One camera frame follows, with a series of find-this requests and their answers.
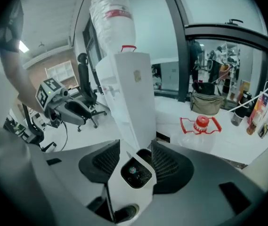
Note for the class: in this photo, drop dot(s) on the olive green bag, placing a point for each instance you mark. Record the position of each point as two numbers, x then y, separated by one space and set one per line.
206 102

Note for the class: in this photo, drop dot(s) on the black office chair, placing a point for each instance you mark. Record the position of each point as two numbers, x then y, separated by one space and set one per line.
86 95
33 131

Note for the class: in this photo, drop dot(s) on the white printed paper bag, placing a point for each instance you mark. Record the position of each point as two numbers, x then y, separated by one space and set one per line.
264 105

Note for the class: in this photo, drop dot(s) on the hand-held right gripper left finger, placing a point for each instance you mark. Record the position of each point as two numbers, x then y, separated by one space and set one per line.
77 173

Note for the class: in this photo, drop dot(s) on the large clear dispenser water bottle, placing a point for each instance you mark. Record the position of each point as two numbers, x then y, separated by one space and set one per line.
112 22

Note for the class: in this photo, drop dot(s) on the clear water jug red cap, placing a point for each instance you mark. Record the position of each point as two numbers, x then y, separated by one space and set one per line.
195 138

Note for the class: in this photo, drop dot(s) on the white water dispenser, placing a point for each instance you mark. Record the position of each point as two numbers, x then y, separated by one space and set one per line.
131 98

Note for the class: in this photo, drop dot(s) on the small brown bottle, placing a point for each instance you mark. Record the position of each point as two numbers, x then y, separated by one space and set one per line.
252 127

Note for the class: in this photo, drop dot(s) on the person's left forearm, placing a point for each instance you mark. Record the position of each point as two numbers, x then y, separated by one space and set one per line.
20 79

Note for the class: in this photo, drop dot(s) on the black thermos bottle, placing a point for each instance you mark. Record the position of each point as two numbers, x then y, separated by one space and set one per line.
241 109

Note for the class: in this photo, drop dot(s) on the white cubby shelf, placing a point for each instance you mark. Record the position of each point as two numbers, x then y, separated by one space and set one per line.
60 70

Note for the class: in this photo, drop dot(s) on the red green round packet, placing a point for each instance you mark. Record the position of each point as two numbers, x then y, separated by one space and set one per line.
132 169

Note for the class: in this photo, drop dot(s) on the black bag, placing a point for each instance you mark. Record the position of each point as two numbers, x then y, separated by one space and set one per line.
203 87

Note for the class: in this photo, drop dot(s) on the ceiling light panel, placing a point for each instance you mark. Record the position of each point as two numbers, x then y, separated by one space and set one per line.
23 46

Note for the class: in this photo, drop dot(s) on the person's black clothed torso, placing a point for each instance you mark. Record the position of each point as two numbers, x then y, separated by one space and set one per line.
6 25

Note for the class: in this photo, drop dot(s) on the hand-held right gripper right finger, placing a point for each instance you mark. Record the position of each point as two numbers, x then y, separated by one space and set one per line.
195 185

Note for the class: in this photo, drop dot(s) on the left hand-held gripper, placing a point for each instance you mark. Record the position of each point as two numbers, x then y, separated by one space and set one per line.
47 92

